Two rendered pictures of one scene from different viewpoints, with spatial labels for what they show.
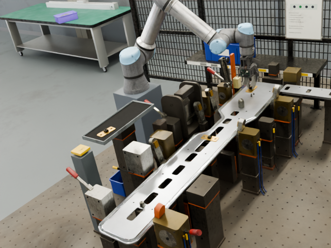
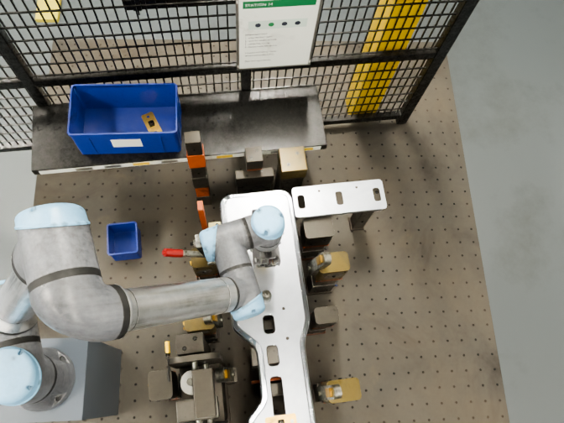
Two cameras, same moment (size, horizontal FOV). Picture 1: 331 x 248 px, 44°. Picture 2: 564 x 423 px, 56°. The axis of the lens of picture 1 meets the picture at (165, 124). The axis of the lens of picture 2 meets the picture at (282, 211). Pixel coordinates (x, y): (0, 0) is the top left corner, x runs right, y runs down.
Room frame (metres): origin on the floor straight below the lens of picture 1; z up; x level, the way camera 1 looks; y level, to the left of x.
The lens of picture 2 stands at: (1.77, -0.18, 2.52)
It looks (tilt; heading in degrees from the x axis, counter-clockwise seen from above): 70 degrees down; 301
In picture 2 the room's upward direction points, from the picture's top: 12 degrees clockwise
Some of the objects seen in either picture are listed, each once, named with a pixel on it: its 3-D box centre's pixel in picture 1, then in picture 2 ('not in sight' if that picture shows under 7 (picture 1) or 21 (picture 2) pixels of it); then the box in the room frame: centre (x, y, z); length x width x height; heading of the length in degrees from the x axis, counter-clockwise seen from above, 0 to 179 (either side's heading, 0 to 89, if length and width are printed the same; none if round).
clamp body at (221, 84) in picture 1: (224, 111); (202, 271); (2.12, -0.36, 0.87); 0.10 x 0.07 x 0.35; 50
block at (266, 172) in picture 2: (272, 100); (253, 190); (2.20, -0.68, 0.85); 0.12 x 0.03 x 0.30; 50
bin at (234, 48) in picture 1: (229, 48); (127, 119); (2.56, -0.51, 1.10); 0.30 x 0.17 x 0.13; 46
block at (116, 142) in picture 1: (129, 161); not in sight; (1.69, 0.21, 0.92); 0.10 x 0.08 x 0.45; 140
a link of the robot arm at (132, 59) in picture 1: (131, 61); (17, 373); (2.17, 0.12, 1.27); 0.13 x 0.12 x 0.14; 152
